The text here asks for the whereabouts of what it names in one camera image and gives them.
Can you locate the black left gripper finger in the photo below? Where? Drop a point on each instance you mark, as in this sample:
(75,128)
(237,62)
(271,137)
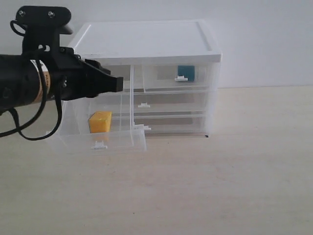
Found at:
(105,83)

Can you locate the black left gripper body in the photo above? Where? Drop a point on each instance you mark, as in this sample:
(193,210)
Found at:
(72,77)

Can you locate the yellow cheese wedge block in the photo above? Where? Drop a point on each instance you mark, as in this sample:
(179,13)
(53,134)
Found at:
(100,124)

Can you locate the teal bottle white cap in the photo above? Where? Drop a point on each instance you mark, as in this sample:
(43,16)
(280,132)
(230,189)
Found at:
(185,73)

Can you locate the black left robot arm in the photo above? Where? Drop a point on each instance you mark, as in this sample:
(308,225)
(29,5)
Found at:
(20,80)

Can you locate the white plastic drawer cabinet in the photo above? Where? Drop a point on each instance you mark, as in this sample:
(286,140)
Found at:
(138,44)

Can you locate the clear bottom wide drawer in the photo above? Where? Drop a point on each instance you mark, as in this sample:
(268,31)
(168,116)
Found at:
(175,124)

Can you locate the clear wide drawer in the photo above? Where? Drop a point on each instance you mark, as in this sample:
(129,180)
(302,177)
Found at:
(179,102)
(175,124)

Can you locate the clear middle wide drawer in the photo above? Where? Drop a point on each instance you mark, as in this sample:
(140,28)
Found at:
(179,102)

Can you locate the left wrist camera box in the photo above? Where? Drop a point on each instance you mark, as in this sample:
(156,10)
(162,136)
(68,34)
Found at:
(41,26)

